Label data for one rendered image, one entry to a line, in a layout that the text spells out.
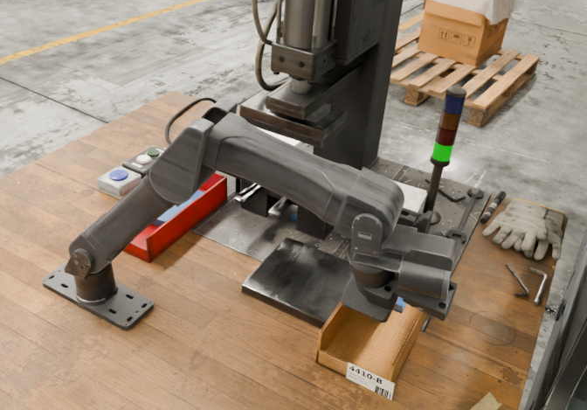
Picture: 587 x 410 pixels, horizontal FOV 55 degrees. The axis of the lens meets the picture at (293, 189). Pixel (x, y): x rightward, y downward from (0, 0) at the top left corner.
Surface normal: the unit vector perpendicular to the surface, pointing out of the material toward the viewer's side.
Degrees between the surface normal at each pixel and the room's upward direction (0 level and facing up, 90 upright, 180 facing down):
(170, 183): 90
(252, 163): 88
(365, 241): 90
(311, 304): 0
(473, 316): 0
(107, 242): 82
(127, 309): 0
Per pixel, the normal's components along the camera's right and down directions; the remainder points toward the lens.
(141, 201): -0.45, 0.50
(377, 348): 0.06, -0.83
